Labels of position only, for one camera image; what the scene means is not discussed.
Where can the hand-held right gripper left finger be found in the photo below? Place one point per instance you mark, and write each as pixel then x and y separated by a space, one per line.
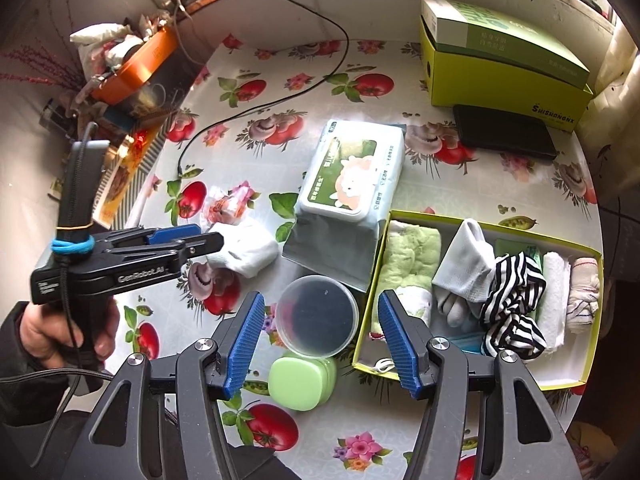
pixel 245 345

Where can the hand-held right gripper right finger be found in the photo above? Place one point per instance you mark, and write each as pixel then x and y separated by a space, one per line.
pixel 400 345

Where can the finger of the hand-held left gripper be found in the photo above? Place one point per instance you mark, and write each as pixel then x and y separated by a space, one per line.
pixel 202 246
pixel 172 234

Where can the white sock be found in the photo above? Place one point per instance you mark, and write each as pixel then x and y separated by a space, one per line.
pixel 455 310
pixel 245 250

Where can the green towel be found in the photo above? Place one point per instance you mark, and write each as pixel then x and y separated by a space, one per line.
pixel 410 260

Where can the grey cloth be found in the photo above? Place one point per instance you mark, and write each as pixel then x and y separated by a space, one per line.
pixel 465 260

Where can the black white striped garment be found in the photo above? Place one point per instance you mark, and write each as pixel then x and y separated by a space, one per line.
pixel 515 305

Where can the white towel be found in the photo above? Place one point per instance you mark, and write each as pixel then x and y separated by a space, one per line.
pixel 555 300

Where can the yellow-green tray box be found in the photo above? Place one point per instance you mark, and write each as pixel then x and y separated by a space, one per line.
pixel 560 375

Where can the white sock ball blue pattern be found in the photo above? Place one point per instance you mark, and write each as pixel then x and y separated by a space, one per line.
pixel 582 290

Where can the person's left hand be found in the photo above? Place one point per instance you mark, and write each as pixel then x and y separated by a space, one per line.
pixel 35 330

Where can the clear plastic wrapper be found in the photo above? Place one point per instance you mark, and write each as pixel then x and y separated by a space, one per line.
pixel 230 205

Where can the printed yellow box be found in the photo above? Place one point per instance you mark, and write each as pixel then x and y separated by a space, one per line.
pixel 125 175

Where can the clear round plastic container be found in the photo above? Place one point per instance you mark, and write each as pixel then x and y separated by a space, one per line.
pixel 317 315

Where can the person's dark clothing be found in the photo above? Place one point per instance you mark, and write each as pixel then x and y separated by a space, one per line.
pixel 260 460

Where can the glass mug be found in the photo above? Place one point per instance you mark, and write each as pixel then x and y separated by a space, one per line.
pixel 152 95

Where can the wet wipes pack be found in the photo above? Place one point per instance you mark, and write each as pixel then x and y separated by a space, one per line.
pixel 345 185

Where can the white plastic bag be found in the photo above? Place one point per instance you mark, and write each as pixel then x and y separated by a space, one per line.
pixel 97 35

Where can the dried red twigs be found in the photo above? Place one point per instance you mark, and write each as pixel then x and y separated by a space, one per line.
pixel 30 60

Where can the black phone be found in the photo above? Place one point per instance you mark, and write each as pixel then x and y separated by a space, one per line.
pixel 505 132

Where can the fruit print tablecloth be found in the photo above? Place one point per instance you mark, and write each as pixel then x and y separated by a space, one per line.
pixel 390 60

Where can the yellow-green cardboard box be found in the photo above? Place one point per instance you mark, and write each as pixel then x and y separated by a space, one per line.
pixel 500 97

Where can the white and green box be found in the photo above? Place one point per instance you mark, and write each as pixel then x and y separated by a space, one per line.
pixel 500 35

